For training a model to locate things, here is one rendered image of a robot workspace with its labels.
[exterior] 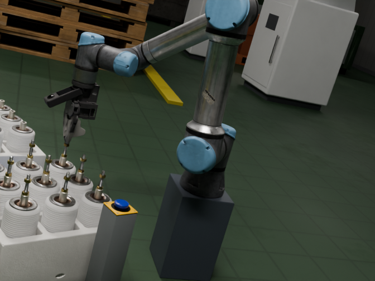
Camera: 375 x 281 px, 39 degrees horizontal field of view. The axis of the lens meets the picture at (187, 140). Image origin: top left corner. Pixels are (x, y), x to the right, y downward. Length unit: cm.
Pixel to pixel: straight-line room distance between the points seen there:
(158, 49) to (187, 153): 36
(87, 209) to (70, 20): 307
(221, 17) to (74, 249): 77
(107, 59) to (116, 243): 55
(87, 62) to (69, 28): 284
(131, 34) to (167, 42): 289
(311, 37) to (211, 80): 372
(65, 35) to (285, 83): 209
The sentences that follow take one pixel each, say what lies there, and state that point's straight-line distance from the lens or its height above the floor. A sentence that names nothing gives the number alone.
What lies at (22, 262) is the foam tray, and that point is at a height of 12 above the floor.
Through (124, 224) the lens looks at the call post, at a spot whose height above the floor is 28.
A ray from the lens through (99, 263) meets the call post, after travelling 152.
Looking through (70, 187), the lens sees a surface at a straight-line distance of 169.
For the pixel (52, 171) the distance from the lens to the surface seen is 179.
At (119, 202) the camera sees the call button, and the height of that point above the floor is 33.
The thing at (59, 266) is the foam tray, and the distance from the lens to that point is 160.
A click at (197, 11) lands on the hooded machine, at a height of 55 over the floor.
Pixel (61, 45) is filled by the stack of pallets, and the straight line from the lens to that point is 453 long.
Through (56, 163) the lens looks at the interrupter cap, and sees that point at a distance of 181.
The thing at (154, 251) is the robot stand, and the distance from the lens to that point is 188.
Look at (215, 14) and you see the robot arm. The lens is 147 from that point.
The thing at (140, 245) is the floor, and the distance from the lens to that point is 195.
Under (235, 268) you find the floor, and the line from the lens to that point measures 199.
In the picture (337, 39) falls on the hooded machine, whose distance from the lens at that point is 534.
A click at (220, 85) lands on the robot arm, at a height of 68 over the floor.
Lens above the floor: 95
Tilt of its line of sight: 17 degrees down
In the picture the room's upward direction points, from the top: 16 degrees clockwise
